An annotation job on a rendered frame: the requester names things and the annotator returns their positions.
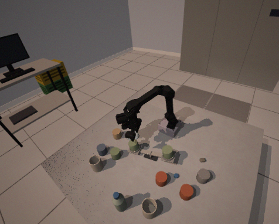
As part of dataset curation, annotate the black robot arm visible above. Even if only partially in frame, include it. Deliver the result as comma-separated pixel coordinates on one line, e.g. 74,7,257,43
116,85,179,130

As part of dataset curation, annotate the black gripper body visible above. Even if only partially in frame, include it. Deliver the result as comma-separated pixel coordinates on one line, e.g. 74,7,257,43
125,118,142,139

